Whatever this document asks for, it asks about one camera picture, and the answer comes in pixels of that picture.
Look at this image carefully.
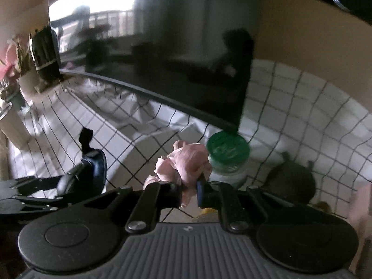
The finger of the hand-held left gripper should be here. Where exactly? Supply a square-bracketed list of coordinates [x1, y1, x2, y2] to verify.
[56, 149, 107, 195]
[79, 127, 94, 155]

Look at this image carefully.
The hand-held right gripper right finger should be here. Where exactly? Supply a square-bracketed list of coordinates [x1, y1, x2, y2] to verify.
[196, 180, 295, 233]

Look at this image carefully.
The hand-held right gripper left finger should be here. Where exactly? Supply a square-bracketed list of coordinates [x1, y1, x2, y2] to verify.
[70, 181, 184, 233]

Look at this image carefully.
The pink cloth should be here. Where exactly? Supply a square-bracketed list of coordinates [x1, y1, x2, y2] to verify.
[143, 140, 213, 209]

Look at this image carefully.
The green lid glass jar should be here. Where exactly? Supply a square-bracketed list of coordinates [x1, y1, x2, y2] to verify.
[206, 131, 251, 189]

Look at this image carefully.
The beige cup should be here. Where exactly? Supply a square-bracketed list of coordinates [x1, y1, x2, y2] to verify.
[0, 102, 31, 149]

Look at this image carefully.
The dark round bowl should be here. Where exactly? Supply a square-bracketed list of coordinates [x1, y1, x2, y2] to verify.
[265, 151, 317, 205]

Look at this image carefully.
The potted plant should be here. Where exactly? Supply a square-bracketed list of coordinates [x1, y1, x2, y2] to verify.
[0, 32, 41, 105]

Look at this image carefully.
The black monitor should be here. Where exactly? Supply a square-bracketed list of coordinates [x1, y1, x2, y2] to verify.
[47, 0, 260, 134]

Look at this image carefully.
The white checkered cloth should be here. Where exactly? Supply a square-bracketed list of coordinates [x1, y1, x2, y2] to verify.
[9, 58, 372, 224]

